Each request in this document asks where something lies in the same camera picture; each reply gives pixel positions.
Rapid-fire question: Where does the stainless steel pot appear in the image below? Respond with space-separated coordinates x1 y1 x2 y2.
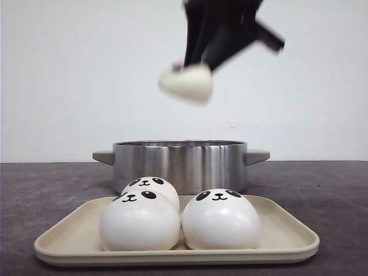
92 140 270 195

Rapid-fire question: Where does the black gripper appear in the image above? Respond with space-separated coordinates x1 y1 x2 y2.
183 1 285 71

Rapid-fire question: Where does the beige plastic tray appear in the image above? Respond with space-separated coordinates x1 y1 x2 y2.
34 195 320 267

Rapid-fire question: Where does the white panda bun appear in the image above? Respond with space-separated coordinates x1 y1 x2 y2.
121 176 180 211
158 63 213 104
182 189 262 250
99 190 181 251

